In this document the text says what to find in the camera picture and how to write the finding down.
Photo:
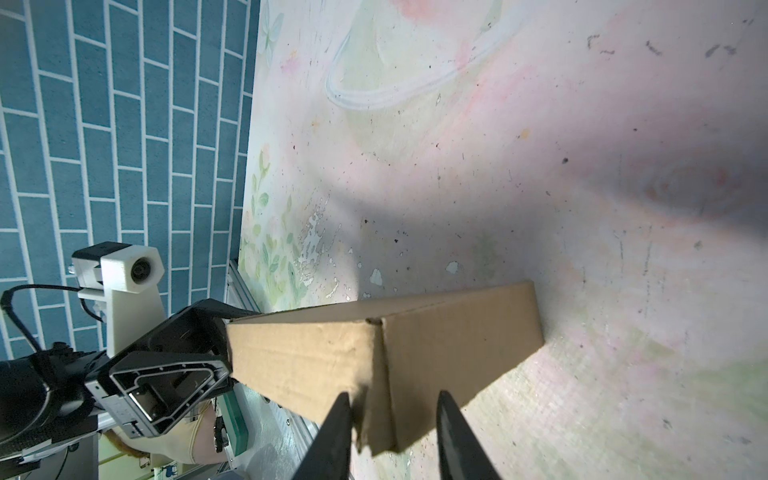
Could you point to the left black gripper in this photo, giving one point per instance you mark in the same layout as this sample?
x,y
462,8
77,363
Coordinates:
x,y
149,386

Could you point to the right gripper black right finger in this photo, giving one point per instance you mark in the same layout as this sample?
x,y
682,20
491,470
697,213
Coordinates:
x,y
460,454

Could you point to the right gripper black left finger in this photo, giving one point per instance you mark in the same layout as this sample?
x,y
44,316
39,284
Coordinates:
x,y
329,455

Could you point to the brown cardboard paper box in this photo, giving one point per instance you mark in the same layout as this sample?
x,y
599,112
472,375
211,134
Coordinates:
x,y
392,356

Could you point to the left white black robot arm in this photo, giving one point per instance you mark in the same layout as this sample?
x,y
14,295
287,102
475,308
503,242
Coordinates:
x,y
22,398

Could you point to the floral table mat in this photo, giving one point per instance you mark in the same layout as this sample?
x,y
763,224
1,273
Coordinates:
x,y
614,153

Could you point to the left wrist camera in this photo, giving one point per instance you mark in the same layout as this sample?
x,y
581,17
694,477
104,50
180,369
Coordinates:
x,y
122,280

